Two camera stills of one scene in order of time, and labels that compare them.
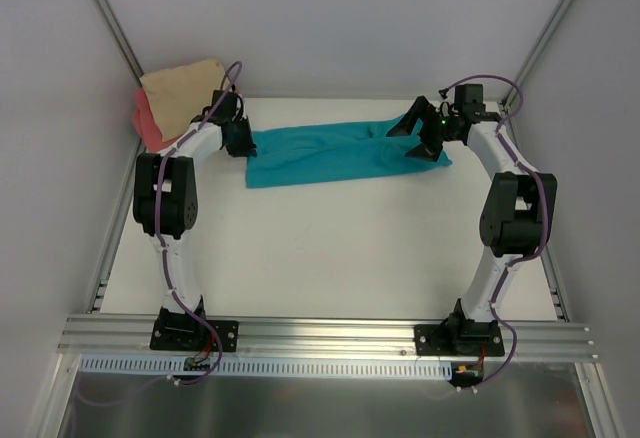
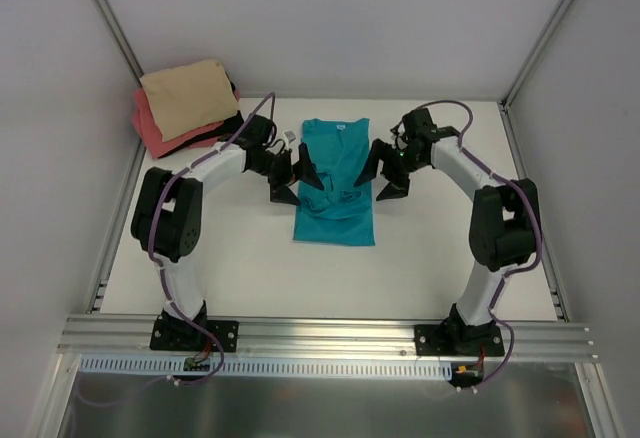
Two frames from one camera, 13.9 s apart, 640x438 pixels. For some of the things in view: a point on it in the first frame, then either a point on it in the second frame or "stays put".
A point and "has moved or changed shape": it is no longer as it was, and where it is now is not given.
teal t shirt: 293,156 has moved or changed shape
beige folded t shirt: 180,93 stays put
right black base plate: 459,339 stays put
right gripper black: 433,129 to 393,169
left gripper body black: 240,139 to 285,171
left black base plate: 189,332 stays put
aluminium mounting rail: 130,335 stays put
